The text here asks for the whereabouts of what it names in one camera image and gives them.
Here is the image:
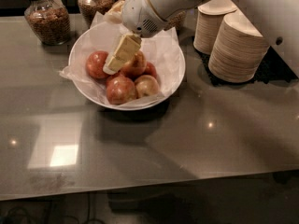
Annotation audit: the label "front right yellowish apple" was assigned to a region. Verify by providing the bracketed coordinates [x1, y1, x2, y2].
[135, 75, 160, 98]

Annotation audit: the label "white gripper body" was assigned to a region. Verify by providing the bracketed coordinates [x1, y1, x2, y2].
[121, 0, 166, 38]

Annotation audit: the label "red apple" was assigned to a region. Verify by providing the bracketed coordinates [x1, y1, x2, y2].
[106, 77, 136, 105]
[144, 62, 157, 78]
[121, 50, 147, 78]
[85, 50, 108, 79]

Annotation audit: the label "left glass cereal jar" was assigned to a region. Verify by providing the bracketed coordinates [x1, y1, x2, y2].
[24, 0, 70, 45]

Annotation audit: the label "white bowl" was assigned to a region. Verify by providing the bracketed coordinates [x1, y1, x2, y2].
[67, 21, 186, 112]

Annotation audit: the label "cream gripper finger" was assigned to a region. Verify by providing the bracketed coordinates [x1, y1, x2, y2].
[103, 33, 141, 75]
[104, 0, 124, 24]

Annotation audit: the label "front stack paper bowls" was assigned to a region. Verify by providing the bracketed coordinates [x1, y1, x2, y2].
[208, 10, 269, 83]

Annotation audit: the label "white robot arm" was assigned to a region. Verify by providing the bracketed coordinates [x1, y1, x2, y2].
[121, 0, 299, 76]

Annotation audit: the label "glass cereal jar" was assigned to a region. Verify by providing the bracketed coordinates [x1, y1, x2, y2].
[164, 11, 186, 31]
[78, 0, 115, 27]
[24, 0, 70, 45]

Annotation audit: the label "white paper liner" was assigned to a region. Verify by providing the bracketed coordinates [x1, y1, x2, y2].
[59, 11, 182, 108]

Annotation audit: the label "black mat under stacks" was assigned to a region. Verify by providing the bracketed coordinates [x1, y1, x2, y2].
[197, 48, 298, 86]

